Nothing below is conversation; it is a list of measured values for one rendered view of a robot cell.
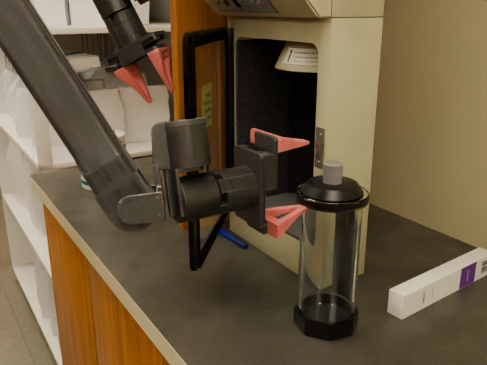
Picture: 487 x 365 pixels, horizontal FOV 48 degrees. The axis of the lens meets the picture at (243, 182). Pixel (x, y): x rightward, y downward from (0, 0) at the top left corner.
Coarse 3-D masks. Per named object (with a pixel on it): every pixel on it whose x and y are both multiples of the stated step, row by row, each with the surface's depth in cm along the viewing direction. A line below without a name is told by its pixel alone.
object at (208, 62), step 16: (192, 32) 84; (208, 48) 94; (224, 48) 107; (208, 64) 95; (224, 64) 108; (208, 80) 95; (224, 80) 109; (208, 96) 96; (224, 96) 110; (208, 112) 96; (224, 112) 110; (208, 128) 97; (224, 128) 111; (224, 144) 112; (224, 160) 113; (192, 224) 90; (208, 224) 101; (192, 240) 91; (192, 256) 92
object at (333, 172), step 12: (324, 168) 79; (336, 168) 78; (312, 180) 81; (324, 180) 80; (336, 180) 79; (348, 180) 81; (312, 192) 78; (324, 192) 77; (336, 192) 77; (348, 192) 77; (360, 192) 79
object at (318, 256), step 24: (312, 216) 78; (336, 216) 77; (360, 216) 79; (312, 240) 80; (336, 240) 78; (312, 264) 81; (336, 264) 79; (312, 288) 82; (336, 288) 81; (312, 312) 83; (336, 312) 82
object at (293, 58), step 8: (288, 48) 99; (296, 48) 97; (304, 48) 96; (312, 48) 95; (280, 56) 101; (288, 56) 98; (296, 56) 97; (304, 56) 96; (312, 56) 95; (280, 64) 100; (288, 64) 98; (296, 64) 96; (304, 64) 96; (312, 64) 95; (312, 72) 95
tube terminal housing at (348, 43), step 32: (352, 0) 85; (384, 0) 89; (256, 32) 102; (288, 32) 94; (320, 32) 86; (352, 32) 87; (320, 64) 88; (352, 64) 88; (320, 96) 89; (352, 96) 90; (352, 128) 92; (352, 160) 94; (288, 256) 105
